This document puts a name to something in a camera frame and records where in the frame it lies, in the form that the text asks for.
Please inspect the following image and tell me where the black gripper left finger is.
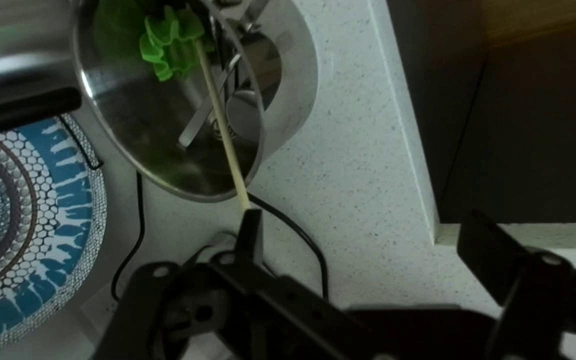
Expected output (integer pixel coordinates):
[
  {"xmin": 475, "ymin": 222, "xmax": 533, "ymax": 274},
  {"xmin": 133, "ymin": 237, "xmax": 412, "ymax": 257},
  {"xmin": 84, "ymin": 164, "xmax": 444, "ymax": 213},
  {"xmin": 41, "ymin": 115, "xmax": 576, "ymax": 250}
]
[{"xmin": 93, "ymin": 206, "xmax": 383, "ymax": 360}]

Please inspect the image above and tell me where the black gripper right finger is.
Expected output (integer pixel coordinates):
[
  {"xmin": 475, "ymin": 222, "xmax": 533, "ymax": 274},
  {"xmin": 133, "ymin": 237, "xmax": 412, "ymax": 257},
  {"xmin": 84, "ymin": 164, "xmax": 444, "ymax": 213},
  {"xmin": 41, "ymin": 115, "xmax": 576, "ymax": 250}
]
[{"xmin": 455, "ymin": 210, "xmax": 576, "ymax": 360}]

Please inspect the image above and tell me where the thin wooden stick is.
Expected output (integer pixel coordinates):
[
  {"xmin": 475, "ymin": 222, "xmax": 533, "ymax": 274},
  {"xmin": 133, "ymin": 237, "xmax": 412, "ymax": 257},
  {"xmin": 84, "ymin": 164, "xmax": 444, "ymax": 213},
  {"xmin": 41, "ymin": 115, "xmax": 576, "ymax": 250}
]
[{"xmin": 186, "ymin": 36, "xmax": 255, "ymax": 212}]

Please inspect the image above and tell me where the silver metal cup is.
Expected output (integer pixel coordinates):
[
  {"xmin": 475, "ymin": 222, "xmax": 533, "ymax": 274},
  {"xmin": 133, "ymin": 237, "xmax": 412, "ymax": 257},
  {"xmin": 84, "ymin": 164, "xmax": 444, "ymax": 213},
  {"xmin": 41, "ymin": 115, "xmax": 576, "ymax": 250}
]
[{"xmin": 0, "ymin": 0, "xmax": 84, "ymax": 91}]

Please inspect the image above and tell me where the dark base cabinet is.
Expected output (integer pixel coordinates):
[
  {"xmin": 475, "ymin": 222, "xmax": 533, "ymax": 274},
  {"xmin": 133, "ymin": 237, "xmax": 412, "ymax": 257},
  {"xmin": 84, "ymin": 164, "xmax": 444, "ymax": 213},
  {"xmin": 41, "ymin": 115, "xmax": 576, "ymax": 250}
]
[{"xmin": 385, "ymin": 0, "xmax": 576, "ymax": 225}]

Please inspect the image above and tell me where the blue patterned white plate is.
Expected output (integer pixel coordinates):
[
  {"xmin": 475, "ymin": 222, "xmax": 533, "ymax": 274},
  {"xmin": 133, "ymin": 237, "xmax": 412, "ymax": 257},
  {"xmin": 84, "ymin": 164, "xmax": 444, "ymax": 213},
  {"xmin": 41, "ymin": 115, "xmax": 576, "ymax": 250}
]
[{"xmin": 0, "ymin": 115, "xmax": 109, "ymax": 352}]

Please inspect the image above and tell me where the green toy vegetable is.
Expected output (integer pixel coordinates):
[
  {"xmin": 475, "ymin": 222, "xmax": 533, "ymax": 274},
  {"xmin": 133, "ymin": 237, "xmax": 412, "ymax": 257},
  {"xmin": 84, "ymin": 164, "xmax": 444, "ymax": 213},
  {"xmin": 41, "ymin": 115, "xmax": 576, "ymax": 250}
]
[{"xmin": 136, "ymin": 4, "xmax": 207, "ymax": 84}]

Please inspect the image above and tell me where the black power cable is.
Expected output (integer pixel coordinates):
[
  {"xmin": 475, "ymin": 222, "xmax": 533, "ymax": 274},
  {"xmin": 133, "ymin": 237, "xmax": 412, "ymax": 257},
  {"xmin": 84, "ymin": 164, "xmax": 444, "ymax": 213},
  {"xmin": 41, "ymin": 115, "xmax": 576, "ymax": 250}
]
[{"xmin": 107, "ymin": 170, "xmax": 331, "ymax": 303}]

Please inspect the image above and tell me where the silver pot with handle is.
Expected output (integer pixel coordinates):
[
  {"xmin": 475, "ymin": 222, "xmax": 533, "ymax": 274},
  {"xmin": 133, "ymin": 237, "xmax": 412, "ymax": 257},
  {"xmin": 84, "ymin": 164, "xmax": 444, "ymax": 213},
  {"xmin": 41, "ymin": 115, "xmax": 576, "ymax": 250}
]
[{"xmin": 74, "ymin": 0, "xmax": 320, "ymax": 204}]

